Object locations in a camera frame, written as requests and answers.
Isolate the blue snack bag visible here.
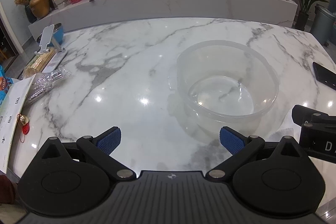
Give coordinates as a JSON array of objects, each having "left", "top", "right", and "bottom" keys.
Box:
[{"left": 0, "top": 65, "right": 13, "bottom": 109}]

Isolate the white phone stand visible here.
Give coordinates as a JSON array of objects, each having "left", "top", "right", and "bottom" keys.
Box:
[{"left": 35, "top": 26, "right": 66, "bottom": 54}]

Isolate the clear plastic bowl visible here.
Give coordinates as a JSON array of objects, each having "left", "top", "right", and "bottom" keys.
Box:
[{"left": 168, "top": 40, "right": 279, "bottom": 135}]

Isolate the red and gold charm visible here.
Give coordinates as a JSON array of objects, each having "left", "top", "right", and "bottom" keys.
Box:
[{"left": 17, "top": 114, "right": 30, "bottom": 146}]

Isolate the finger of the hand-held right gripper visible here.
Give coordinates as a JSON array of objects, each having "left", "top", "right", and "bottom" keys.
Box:
[{"left": 292, "top": 105, "right": 336, "bottom": 126}]

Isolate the dark flower vase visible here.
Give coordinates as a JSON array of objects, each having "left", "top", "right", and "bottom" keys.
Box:
[{"left": 24, "top": 5, "right": 38, "bottom": 24}]

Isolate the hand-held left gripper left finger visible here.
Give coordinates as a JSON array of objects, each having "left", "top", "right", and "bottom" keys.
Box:
[{"left": 39, "top": 126, "right": 133, "bottom": 180}]

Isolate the white marble television cabinet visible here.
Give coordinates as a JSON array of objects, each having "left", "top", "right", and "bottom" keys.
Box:
[{"left": 28, "top": 0, "right": 298, "bottom": 42}]

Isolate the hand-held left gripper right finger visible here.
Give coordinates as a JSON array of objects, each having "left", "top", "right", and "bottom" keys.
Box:
[{"left": 205, "top": 126, "right": 311, "bottom": 184}]

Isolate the grey pedal bin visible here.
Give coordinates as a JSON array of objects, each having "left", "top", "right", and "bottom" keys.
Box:
[{"left": 310, "top": 4, "right": 336, "bottom": 46}]

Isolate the pack of bamboo skewers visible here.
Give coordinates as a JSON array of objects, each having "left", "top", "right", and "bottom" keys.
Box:
[{"left": 23, "top": 48, "right": 57, "bottom": 76}]

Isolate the black smartphone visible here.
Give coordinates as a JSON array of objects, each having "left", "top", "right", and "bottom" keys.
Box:
[{"left": 312, "top": 62, "right": 336, "bottom": 90}]

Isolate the clear plastic wrapper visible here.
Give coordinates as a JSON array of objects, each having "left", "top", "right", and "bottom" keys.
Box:
[{"left": 26, "top": 68, "right": 72, "bottom": 106}]

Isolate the golden round vase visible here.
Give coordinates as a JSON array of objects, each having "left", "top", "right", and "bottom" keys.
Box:
[{"left": 29, "top": 0, "right": 50, "bottom": 17}]

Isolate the blue bowl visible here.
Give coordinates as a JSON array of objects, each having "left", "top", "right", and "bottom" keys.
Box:
[{"left": 37, "top": 23, "right": 65, "bottom": 46}]

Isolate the white booklet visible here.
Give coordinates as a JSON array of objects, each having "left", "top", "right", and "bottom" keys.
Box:
[{"left": 45, "top": 50, "right": 67, "bottom": 69}]

